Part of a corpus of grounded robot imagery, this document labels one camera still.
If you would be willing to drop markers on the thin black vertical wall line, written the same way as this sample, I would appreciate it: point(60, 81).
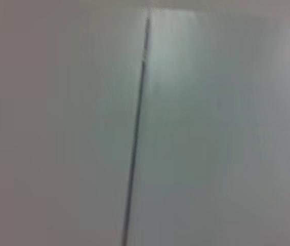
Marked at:
point(137, 123)

